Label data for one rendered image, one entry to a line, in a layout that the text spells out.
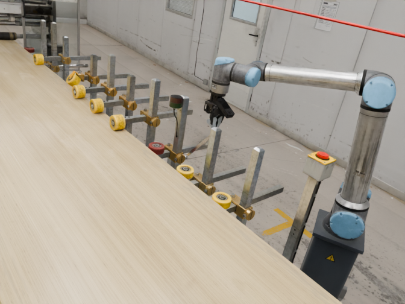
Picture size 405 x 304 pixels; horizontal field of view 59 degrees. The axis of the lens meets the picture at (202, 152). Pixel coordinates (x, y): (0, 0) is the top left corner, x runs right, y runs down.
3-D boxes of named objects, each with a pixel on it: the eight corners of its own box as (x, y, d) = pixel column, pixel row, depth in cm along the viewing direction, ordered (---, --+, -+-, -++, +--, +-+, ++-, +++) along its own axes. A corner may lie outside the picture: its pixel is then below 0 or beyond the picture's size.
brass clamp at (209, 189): (197, 180, 179) (199, 171, 177) (216, 193, 171) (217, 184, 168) (188, 183, 175) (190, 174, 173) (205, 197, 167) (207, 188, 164)
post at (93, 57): (94, 119, 261) (95, 53, 240) (96, 121, 259) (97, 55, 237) (89, 120, 259) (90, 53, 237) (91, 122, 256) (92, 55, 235)
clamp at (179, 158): (170, 151, 193) (170, 143, 191) (184, 163, 184) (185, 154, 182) (161, 153, 190) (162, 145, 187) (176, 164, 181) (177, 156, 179)
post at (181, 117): (173, 178, 194) (185, 94, 172) (177, 181, 191) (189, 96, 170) (168, 180, 192) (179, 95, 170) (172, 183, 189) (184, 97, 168)
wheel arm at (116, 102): (166, 99, 236) (166, 93, 234) (169, 101, 234) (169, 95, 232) (94, 106, 205) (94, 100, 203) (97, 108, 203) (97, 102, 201)
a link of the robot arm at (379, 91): (363, 227, 176) (403, 75, 146) (360, 247, 162) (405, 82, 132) (330, 218, 182) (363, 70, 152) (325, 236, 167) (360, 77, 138)
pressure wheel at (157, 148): (156, 159, 188) (159, 139, 183) (165, 166, 183) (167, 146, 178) (143, 162, 183) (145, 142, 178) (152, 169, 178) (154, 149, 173)
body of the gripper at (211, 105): (214, 110, 187) (218, 88, 182) (225, 116, 182) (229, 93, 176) (202, 111, 183) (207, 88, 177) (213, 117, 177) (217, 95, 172)
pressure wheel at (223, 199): (208, 211, 154) (213, 189, 149) (226, 214, 154) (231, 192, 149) (207, 223, 147) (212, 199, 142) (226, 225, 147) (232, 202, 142)
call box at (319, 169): (313, 169, 127) (319, 150, 123) (329, 179, 122) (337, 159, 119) (301, 174, 122) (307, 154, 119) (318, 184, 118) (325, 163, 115)
